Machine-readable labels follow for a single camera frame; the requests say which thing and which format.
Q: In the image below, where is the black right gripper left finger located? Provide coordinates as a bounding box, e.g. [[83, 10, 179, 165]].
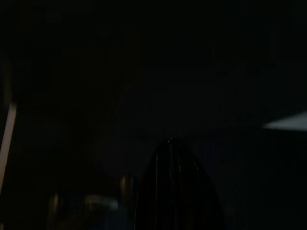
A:
[[133, 138, 174, 230]]

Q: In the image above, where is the white floor frame bar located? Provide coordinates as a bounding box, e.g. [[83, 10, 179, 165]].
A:
[[0, 103, 18, 192]]

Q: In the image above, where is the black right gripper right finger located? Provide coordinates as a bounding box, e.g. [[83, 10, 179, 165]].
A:
[[173, 138, 227, 230]]

